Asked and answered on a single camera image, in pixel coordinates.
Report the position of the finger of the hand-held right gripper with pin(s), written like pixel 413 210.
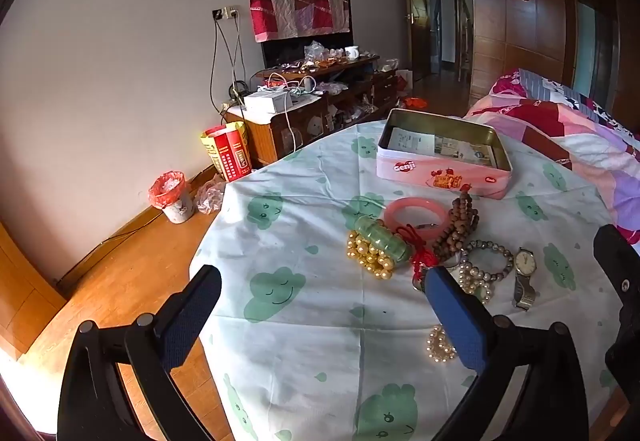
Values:
pixel 615 256
pixel 625 356

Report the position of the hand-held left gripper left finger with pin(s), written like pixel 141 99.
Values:
pixel 185 316

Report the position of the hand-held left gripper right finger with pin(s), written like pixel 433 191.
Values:
pixel 457 321

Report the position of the red knot tassel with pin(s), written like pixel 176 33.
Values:
pixel 422 261

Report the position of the metal band wristwatch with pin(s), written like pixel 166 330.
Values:
pixel 525 262

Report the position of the pink bangle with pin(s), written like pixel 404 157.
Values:
pixel 400 207

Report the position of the pink tin box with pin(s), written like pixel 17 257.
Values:
pixel 425 171

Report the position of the trash bin with red bag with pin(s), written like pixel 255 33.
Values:
pixel 177 208

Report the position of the clear plastic bag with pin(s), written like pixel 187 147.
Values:
pixel 210 196

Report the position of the pink patchwork quilt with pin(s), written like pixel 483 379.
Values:
pixel 575 136

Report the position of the red and yellow carton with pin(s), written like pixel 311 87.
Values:
pixel 230 156

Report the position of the low wooden cabinet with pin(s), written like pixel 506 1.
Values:
pixel 20 291

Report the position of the printed paper sheets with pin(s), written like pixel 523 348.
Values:
pixel 435 146

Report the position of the wooden television cabinet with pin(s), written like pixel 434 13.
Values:
pixel 265 141

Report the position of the glass panel door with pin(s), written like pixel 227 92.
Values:
pixel 592 46

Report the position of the orange plastic bag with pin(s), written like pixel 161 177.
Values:
pixel 414 102

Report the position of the white cardboard box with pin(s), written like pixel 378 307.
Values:
pixel 265 103

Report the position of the white and red paper bag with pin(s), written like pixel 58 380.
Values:
pixel 404 82

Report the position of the wooden wardrobe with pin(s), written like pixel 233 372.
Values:
pixel 500 36

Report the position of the black television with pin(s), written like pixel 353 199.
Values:
pixel 285 52

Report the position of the wooden door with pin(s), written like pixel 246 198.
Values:
pixel 419 36

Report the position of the white mug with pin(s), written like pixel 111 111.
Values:
pixel 352 52

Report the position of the red patchwork television cover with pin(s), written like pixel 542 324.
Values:
pixel 295 13

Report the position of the wall socket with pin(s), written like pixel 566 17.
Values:
pixel 225 13

